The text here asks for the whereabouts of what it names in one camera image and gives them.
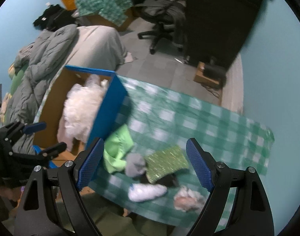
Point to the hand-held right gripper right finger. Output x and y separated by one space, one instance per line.
199 167

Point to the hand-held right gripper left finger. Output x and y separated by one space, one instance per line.
91 163

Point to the green checked tablecloth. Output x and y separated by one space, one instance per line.
177 118

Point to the small cardboard box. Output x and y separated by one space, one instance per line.
201 77

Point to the black cloth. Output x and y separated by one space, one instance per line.
168 179

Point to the green checked cloth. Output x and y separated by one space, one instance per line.
105 2

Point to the blue cardboard box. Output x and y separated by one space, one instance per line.
108 110

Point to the bed with grey sheet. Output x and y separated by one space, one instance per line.
95 44

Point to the green pillow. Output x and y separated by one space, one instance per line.
17 81

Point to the grey quilt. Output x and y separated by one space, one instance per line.
41 61

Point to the black clothes pile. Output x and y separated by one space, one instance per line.
54 17

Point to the lime green cloth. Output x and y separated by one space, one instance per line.
115 147

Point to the black device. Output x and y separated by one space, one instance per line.
215 71

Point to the white pink tissue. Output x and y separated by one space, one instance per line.
186 199

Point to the white fluffy stuffing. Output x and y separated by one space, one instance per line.
81 108

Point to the grey cloth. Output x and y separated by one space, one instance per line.
135 164

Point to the white plastic bag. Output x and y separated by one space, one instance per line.
145 191

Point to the green glitter cloth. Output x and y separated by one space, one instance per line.
167 159

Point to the black cabinet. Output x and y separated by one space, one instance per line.
213 17

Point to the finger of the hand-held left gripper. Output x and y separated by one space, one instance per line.
34 127
54 149

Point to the black office chair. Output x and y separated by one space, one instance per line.
162 12

